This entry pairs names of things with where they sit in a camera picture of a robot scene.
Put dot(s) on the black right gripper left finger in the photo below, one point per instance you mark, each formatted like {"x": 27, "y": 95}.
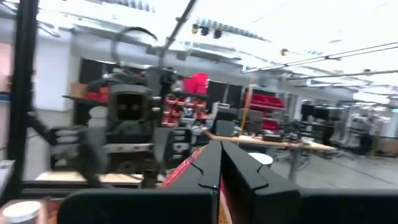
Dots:
{"x": 192, "y": 199}

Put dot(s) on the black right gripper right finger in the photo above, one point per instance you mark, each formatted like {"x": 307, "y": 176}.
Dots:
{"x": 261, "y": 199}

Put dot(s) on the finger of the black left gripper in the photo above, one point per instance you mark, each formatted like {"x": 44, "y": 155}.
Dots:
{"x": 160, "y": 149}
{"x": 93, "y": 155}

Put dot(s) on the red ramen noodle packet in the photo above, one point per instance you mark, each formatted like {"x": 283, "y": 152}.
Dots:
{"x": 180, "y": 168}

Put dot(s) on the white-lidded spice jar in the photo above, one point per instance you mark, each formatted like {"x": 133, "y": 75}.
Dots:
{"x": 21, "y": 213}

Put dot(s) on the wooden top desk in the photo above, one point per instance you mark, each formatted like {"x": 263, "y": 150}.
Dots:
{"x": 280, "y": 143}

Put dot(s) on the cardboard box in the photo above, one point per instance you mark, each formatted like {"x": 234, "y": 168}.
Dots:
{"x": 78, "y": 90}

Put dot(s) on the black monitor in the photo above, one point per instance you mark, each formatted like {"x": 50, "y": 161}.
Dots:
{"x": 256, "y": 119}
{"x": 224, "y": 124}

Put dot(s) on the shelf rack with red bins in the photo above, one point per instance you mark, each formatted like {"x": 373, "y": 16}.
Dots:
{"x": 267, "y": 101}

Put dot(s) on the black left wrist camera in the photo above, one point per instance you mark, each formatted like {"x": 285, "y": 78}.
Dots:
{"x": 130, "y": 107}

